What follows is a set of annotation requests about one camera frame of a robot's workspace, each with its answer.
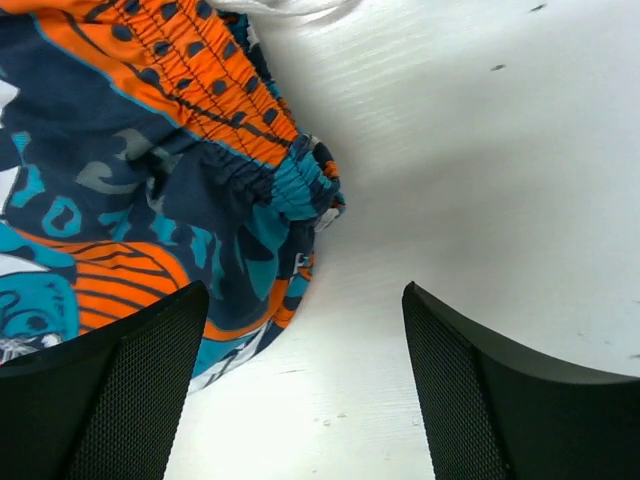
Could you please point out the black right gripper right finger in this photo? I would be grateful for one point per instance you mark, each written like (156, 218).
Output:
(494, 408)

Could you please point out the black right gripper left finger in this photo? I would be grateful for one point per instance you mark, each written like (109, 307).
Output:
(105, 405)

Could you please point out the colourful patterned shorts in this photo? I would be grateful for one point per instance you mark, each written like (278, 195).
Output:
(146, 146)

